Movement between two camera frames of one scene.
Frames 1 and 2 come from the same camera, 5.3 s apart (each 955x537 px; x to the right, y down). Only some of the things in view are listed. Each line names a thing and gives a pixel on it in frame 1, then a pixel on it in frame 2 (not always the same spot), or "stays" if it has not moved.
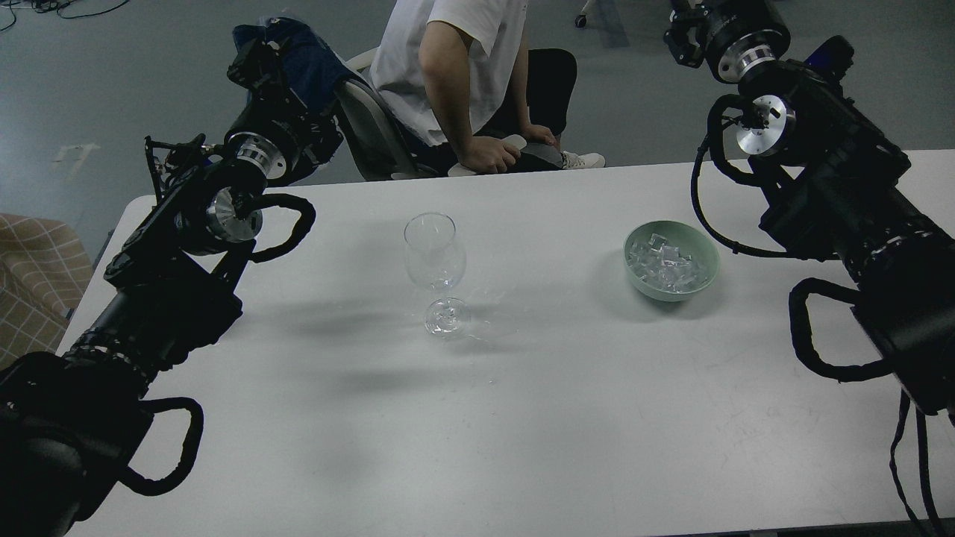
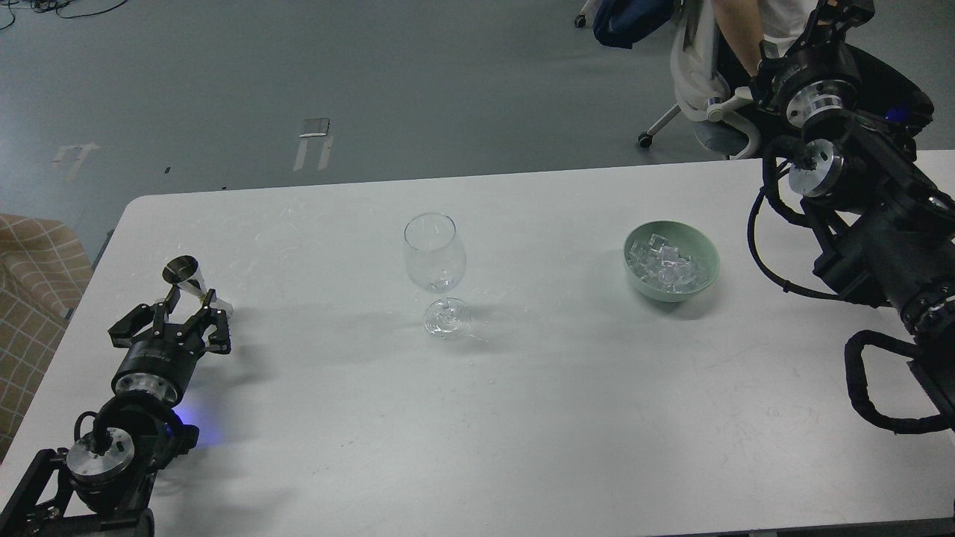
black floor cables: x=43 y=6 stays
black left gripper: x=276 y=131 -> x=163 y=359
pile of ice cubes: x=663 y=265 stays
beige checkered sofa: x=45 y=271 stays
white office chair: x=379 y=144 -> x=702 y=93
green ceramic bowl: x=669 y=260 stays
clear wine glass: x=436 y=257 stays
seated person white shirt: x=463 y=90 -> x=750 y=24
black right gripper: x=739 y=37 -> x=821 y=56
